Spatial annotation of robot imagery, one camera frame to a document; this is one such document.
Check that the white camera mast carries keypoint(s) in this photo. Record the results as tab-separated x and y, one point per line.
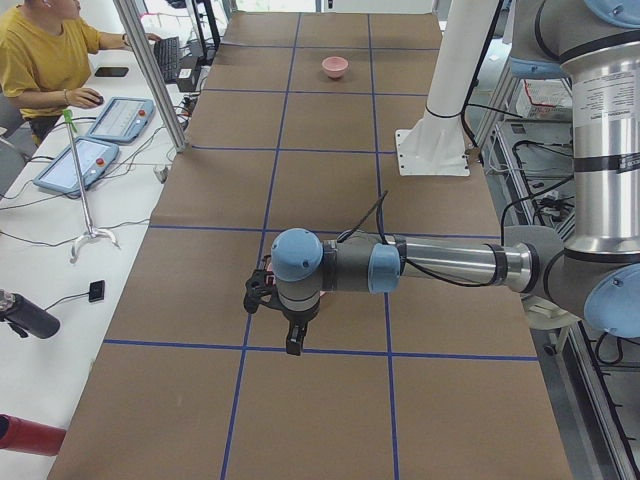
436	146

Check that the red bottle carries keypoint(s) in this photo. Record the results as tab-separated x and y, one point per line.
25	436

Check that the person in yellow shirt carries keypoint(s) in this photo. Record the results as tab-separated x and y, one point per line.
45	49

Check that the pink bowl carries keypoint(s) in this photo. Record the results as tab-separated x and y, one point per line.
335	67

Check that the pink plate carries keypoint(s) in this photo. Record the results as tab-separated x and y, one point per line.
269	276

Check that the metal stand with green clip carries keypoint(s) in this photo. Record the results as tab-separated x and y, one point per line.
92	232

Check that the upper blue teach pendant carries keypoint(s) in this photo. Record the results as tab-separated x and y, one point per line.
122	120

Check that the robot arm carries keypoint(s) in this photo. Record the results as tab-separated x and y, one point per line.
594	274

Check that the black keyboard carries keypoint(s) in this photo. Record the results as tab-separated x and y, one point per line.
167	55

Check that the aluminium frame post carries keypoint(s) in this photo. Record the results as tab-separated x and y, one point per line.
142	50

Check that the black smartphone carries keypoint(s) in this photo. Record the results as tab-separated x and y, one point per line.
111	72

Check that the small black square device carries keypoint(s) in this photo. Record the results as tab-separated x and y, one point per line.
96	291

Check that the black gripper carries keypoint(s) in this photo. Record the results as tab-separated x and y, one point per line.
299	315

